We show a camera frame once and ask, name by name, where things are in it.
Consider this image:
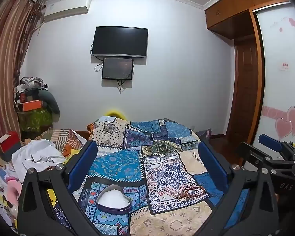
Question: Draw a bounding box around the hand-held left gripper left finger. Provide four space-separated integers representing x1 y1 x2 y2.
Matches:
17 141 106 236

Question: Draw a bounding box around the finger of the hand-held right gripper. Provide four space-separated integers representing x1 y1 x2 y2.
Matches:
258 134 295 162
236 141 295 175

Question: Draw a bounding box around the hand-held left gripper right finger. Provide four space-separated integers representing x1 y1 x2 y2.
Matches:
198 141 280 236

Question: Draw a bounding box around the brown beaded necklace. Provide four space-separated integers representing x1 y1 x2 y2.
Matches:
179 186 207 201

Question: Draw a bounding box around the heart-shaped purple tin box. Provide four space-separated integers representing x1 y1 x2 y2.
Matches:
96 184 132 215

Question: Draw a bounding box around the yellow printed cloth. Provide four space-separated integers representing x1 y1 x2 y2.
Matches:
46 149 83 208

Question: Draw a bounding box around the orange cloth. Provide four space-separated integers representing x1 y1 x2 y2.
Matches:
87 122 97 138

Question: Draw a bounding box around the orange striped blanket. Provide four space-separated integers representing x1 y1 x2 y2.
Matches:
36 128 89 157

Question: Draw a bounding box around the blue patchwork blanket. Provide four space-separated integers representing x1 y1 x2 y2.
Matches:
71 117 252 236

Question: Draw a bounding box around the yellow round object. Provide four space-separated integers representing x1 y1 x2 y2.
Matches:
106 109 127 120

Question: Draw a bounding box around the white crumpled cloth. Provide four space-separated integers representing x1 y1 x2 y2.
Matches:
12 139 67 177

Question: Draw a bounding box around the green patterned cloth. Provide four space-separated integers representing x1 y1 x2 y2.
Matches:
17 108 53 132

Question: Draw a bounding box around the dark grey garment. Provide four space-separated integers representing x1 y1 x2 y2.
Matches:
38 90 61 115

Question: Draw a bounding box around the orange box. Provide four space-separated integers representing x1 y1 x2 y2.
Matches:
22 100 44 112

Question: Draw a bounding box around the red box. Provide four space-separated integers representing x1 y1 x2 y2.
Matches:
0 131 21 154

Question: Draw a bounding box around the pink plush toy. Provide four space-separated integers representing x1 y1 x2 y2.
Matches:
4 176 23 210

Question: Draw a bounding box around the pile of clothes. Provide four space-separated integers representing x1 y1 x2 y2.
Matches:
13 77 50 104

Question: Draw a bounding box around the brown striped curtain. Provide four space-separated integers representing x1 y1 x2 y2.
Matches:
0 0 44 154

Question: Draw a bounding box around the wooden wardrobe cabinet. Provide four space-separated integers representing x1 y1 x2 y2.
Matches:
204 0 290 40

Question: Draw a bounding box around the white air conditioner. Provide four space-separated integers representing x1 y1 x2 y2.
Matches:
44 0 92 22

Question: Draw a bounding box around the small black wall monitor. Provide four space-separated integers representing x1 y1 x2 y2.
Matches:
102 57 134 80

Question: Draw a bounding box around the black television cable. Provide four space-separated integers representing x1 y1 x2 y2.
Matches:
90 43 104 72

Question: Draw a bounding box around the black wall television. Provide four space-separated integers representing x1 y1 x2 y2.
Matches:
91 26 148 58

